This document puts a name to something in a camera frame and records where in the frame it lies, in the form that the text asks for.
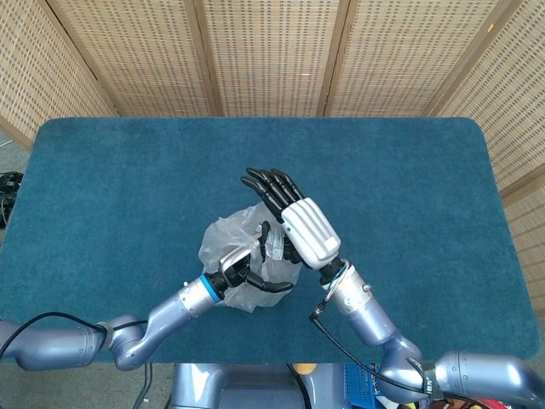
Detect blue plastic basket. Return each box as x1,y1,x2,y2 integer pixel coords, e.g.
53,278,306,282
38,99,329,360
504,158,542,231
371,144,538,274
343,363,378,409

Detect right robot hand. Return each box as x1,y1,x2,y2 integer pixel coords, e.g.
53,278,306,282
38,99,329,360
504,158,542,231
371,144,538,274
240,167,342,270

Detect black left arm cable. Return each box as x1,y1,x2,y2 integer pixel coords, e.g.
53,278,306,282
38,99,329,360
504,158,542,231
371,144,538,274
0,312,148,359

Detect blue carpet table mat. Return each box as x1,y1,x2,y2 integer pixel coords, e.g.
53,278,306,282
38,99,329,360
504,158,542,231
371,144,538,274
0,117,542,366

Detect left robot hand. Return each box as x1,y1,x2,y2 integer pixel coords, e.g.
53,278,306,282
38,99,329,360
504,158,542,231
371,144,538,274
215,220,295,302

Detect black torso cable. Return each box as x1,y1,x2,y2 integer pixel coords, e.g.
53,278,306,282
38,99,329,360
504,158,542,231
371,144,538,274
287,363,312,409

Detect woven bamboo folding screen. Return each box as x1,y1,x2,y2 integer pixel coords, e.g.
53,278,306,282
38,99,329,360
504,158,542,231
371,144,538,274
0,0,545,316

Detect silver blue robot torso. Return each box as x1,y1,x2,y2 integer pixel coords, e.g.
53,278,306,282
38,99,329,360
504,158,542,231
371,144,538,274
169,362,348,409

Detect black floor equipment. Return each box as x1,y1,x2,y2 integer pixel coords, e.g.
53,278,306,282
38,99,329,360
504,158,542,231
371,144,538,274
0,170,22,201

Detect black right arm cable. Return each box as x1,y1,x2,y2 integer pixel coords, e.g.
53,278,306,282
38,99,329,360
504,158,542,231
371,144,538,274
308,300,427,393

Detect clear plastic shopping bag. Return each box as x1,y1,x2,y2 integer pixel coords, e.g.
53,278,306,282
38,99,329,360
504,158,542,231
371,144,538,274
198,202,301,314

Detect blue snack packet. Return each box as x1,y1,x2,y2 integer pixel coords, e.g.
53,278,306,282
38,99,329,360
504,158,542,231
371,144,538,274
369,363,387,400

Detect black hanging floor cables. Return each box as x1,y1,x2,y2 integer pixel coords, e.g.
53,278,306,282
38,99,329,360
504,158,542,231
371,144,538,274
135,363,154,409

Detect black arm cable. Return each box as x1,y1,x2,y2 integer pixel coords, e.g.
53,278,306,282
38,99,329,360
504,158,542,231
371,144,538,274
0,312,148,359
308,300,427,393

